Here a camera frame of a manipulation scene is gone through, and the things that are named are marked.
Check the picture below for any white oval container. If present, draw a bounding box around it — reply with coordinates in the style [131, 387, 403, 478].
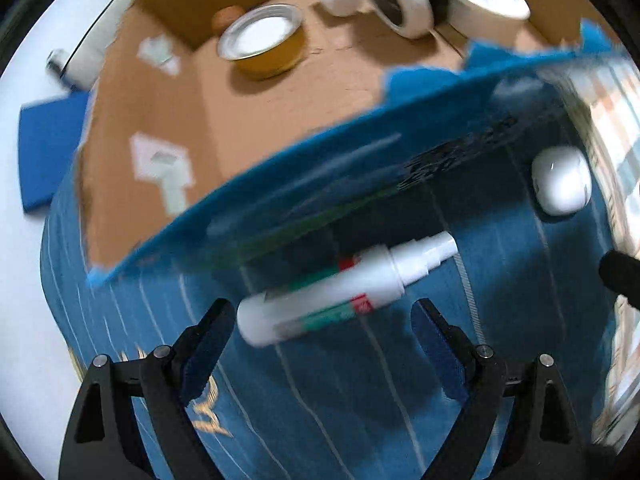
[531, 146, 592, 216]

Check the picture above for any gold tin can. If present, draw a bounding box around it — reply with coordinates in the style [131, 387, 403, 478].
[216, 4, 306, 80]

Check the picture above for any white spray bottle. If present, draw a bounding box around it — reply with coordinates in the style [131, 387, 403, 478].
[236, 232, 459, 347]

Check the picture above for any blue striped blanket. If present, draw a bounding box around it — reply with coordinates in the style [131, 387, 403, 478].
[40, 125, 621, 480]

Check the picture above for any cardboard box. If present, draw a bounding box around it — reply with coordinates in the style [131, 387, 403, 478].
[75, 0, 626, 286]

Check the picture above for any blue foam mat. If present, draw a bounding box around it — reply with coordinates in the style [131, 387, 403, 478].
[19, 92, 93, 213]

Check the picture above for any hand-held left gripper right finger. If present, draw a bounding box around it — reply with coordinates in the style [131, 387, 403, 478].
[411, 298, 586, 480]

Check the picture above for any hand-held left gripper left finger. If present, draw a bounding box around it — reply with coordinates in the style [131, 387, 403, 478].
[59, 298, 236, 480]

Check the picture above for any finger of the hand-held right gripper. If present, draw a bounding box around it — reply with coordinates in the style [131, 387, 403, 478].
[598, 249, 640, 311]

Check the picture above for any white round labelled jar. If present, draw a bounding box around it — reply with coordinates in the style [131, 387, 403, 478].
[442, 0, 531, 46]

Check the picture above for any plaid blanket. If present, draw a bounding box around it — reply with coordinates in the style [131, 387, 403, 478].
[565, 55, 640, 446]

